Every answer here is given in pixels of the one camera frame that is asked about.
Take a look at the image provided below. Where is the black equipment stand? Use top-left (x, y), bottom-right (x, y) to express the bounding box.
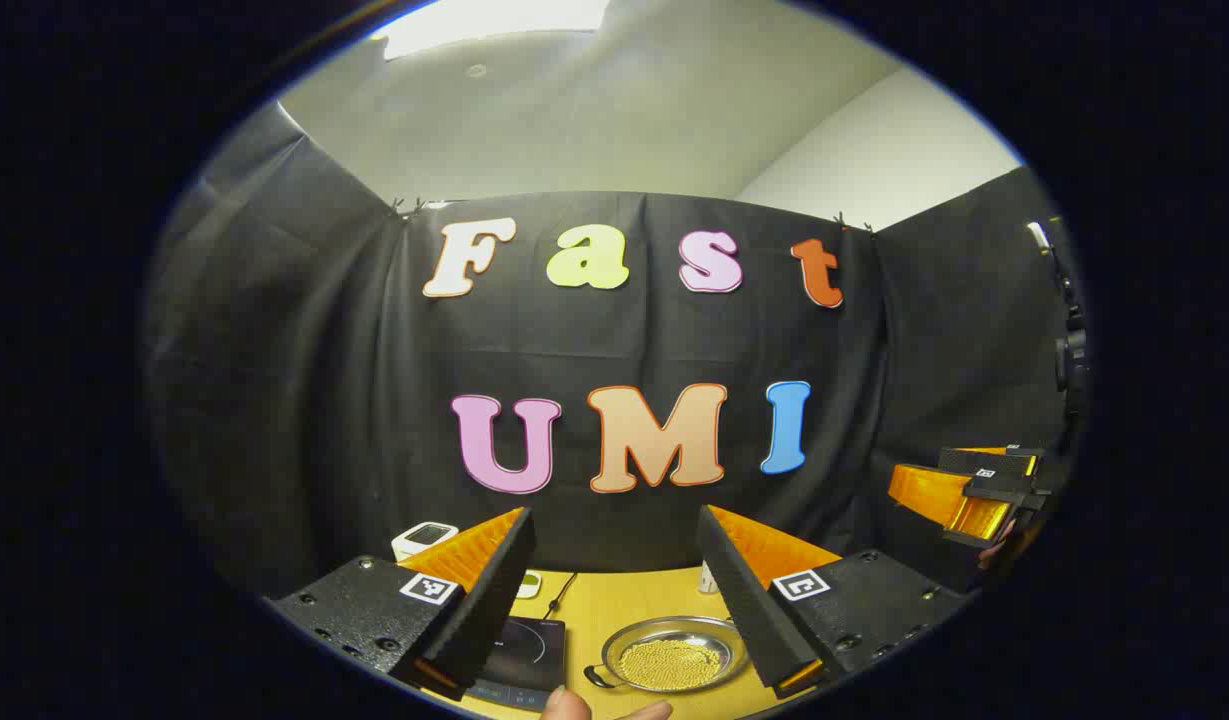
top-left (1026, 220), bottom-right (1087, 401)

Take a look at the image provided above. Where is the pile of soybeans in pot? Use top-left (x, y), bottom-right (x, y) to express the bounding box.
top-left (617, 640), bottom-right (725, 689)

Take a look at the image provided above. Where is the stainless steel pot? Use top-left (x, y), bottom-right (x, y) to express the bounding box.
top-left (584, 615), bottom-right (751, 694)

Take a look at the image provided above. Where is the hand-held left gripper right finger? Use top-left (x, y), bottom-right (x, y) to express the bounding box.
top-left (696, 505), bottom-right (967, 698)

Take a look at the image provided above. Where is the white toaster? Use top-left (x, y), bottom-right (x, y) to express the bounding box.
top-left (391, 520), bottom-right (460, 563)

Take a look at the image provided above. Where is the black induction cooktop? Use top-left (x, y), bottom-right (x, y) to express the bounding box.
top-left (464, 617), bottom-right (567, 713)

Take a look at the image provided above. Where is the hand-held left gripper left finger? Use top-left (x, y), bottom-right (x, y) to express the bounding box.
top-left (271, 507), bottom-right (536, 701)

